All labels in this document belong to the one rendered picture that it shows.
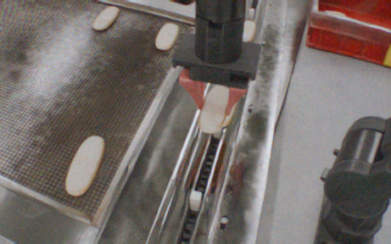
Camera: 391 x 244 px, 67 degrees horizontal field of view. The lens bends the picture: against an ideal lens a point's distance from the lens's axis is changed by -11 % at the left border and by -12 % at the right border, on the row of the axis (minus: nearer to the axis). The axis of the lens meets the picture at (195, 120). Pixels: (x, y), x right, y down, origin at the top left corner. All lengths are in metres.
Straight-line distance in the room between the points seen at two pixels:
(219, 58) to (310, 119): 0.30
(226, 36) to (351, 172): 0.20
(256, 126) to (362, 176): 0.24
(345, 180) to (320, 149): 0.23
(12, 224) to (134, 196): 0.19
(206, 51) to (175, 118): 0.25
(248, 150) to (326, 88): 0.29
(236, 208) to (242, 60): 0.19
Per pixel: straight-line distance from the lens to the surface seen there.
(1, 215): 0.45
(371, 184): 0.37
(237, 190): 0.46
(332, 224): 0.47
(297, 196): 0.52
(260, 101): 0.59
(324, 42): 0.84
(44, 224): 0.43
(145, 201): 0.50
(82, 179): 0.44
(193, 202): 0.45
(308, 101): 0.68
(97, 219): 0.42
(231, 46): 0.38
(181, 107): 0.63
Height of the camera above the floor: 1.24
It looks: 45 degrees down
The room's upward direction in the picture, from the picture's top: straight up
